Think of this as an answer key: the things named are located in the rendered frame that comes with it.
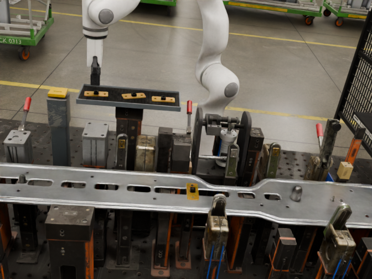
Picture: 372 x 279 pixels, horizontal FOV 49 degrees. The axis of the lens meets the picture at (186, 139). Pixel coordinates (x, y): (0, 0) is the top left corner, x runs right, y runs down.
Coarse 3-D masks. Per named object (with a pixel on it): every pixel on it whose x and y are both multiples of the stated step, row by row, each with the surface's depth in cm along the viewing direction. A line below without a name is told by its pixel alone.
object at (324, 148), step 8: (328, 120) 139; (336, 120) 139; (328, 128) 139; (336, 128) 136; (328, 136) 141; (336, 136) 141; (328, 144) 143; (320, 152) 144; (328, 152) 144; (328, 160) 144
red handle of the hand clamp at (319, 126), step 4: (320, 124) 150; (316, 128) 151; (320, 128) 150; (320, 132) 149; (320, 136) 149; (320, 140) 148; (320, 144) 147; (320, 148) 147; (324, 156) 145; (324, 160) 144
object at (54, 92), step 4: (52, 88) 150; (56, 88) 150; (60, 88) 151; (64, 88) 151; (48, 92) 146; (52, 92) 147; (56, 92) 147; (60, 92) 147; (64, 92) 148; (52, 96) 146; (56, 96) 146; (60, 96) 146; (64, 96) 147
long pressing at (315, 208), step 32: (0, 192) 122; (32, 192) 124; (64, 192) 125; (96, 192) 127; (128, 192) 128; (256, 192) 135; (288, 192) 137; (320, 192) 139; (352, 192) 141; (288, 224) 125; (320, 224) 126; (352, 224) 127
